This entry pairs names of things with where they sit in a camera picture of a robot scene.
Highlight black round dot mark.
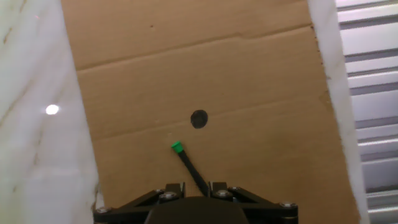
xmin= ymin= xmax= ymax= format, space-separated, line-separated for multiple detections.
xmin=190 ymin=109 xmax=209 ymax=129

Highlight black screwdriver green cap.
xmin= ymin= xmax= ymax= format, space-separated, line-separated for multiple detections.
xmin=170 ymin=141 xmax=210 ymax=197

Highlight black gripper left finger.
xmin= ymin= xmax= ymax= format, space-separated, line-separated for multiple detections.
xmin=92 ymin=182 xmax=187 ymax=224

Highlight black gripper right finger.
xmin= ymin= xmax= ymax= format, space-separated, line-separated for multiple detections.
xmin=208 ymin=182 xmax=299 ymax=224

